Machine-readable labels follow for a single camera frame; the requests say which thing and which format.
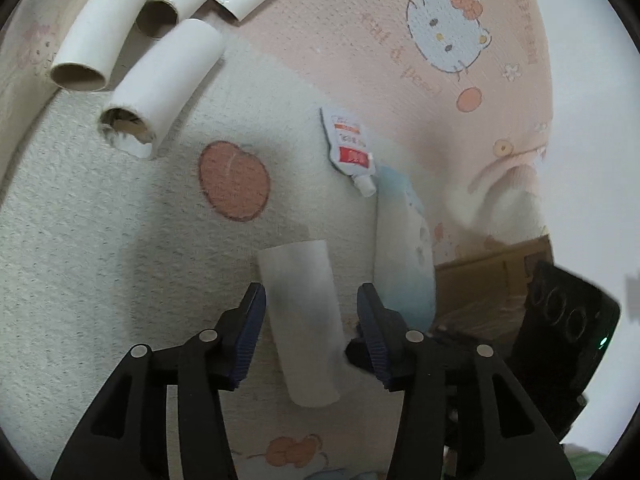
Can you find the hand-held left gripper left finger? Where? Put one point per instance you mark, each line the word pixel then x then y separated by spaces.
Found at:
pixel 250 335

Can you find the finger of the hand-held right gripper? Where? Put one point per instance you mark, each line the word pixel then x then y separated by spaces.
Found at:
pixel 356 354

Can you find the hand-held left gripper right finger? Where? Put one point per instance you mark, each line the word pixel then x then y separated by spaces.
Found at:
pixel 372 335

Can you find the light blue white pouch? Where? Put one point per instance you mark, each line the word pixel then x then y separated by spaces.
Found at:
pixel 400 260

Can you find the green cloth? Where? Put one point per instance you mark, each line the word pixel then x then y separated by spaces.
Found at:
pixel 582 462

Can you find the brown cardboard box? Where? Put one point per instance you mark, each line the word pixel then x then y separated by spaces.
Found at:
pixel 480 270

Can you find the pink printed blanket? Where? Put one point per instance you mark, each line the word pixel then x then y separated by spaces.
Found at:
pixel 125 260

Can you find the white red label sachet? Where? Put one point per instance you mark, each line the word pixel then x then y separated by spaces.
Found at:
pixel 347 142

